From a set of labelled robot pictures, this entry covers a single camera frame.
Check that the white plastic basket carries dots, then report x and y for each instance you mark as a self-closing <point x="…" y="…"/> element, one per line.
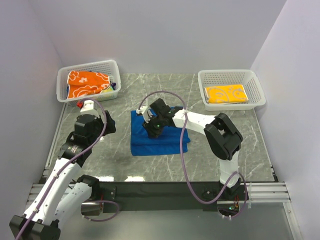
<point x="224" y="77"/>
<point x="108" y="67"/>

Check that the yellow duck towel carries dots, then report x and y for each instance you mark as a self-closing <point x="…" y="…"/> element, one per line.
<point x="225" y="94"/>

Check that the blue towel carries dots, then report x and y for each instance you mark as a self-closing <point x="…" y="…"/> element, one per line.
<point x="168" y="143"/>

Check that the right white plastic basket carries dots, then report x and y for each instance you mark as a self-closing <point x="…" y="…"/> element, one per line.
<point x="224" y="77"/>

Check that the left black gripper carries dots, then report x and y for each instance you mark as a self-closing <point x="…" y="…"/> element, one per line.
<point x="110" y="127"/>

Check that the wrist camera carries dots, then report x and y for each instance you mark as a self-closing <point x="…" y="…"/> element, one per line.
<point x="145" y="112"/>
<point x="88" y="107"/>

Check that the left white plastic basket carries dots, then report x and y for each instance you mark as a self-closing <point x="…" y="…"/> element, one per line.
<point x="108" y="67"/>

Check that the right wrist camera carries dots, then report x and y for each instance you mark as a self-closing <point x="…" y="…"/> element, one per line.
<point x="145" y="112"/>

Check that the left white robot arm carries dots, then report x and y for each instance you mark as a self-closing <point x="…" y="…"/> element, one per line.
<point x="48" y="213"/>

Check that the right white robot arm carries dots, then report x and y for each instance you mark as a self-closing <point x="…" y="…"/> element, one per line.
<point x="222" y="135"/>

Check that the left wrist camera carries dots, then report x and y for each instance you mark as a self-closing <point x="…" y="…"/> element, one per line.
<point x="88" y="107"/>

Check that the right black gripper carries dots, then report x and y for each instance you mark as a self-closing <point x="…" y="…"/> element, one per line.
<point x="152" y="133"/>

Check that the orange towel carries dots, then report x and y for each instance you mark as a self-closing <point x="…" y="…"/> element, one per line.
<point x="84" y="83"/>

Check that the black base beam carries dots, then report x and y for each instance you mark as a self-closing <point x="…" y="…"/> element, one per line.
<point x="158" y="196"/>

